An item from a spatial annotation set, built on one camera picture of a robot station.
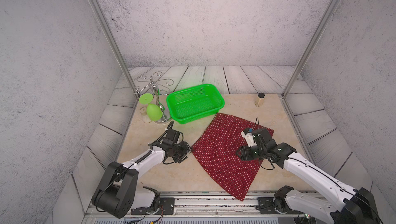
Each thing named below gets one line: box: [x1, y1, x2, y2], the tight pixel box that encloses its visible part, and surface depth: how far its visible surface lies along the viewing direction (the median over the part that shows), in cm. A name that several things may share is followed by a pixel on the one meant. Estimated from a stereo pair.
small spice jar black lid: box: [254, 92, 266, 107], surface depth 111 cm
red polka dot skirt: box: [191, 113, 264, 201], surface depth 89 cm
